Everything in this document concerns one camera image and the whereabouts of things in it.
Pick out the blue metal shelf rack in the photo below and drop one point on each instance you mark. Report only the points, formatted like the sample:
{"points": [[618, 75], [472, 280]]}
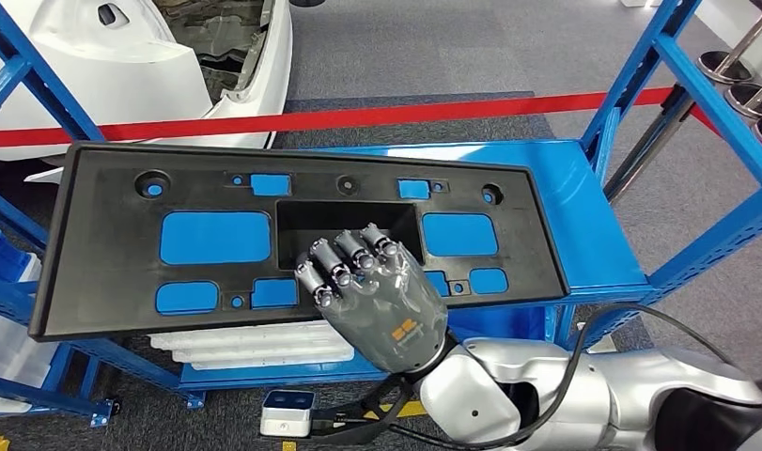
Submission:
{"points": [[44, 393], [592, 205]]}

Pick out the white car body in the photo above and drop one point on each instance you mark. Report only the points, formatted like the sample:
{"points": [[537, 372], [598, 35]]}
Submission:
{"points": [[106, 62]]}

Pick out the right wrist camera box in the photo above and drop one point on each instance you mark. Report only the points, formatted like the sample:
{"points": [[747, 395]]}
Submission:
{"points": [[287, 417]]}

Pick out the black plastic plate part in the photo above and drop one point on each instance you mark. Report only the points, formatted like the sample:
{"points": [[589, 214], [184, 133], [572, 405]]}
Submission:
{"points": [[106, 261]]}

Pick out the blue plastic crate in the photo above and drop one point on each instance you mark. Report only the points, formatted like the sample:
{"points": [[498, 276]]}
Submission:
{"points": [[517, 320], [4, 258]]}

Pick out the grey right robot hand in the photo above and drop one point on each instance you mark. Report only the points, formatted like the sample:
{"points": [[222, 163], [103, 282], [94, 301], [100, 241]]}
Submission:
{"points": [[387, 311]]}

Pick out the red barrier belt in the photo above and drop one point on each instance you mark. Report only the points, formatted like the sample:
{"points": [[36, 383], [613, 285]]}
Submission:
{"points": [[355, 115], [707, 121]]}

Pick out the black barrier post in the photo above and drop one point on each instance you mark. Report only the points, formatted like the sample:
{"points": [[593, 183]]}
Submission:
{"points": [[651, 149]]}

